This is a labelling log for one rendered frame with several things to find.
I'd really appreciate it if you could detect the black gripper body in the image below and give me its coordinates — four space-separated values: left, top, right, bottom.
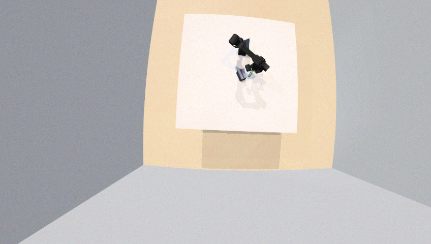
245 63 257 72

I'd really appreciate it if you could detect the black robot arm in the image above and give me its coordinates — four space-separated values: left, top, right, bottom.
229 34 270 74

